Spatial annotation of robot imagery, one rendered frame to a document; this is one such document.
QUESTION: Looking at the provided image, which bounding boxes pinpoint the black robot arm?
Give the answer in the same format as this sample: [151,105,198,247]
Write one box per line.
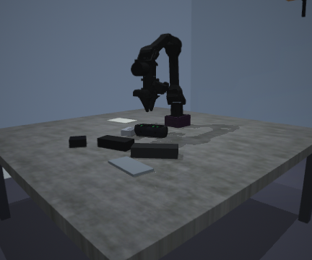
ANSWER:
[131,33,186,117]

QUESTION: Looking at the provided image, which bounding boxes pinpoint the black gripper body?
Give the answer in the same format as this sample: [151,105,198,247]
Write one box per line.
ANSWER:
[133,76,164,97]

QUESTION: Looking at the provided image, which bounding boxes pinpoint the dark grey controller unit with green rocker switches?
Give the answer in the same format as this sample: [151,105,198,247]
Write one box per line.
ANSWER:
[134,123,168,138]

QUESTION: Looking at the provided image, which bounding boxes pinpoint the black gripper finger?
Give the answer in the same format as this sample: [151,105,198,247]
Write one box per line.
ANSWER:
[149,95,160,111]
[138,97,152,112]

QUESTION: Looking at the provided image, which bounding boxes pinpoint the white flat panel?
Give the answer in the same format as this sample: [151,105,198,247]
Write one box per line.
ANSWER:
[107,118,137,124]

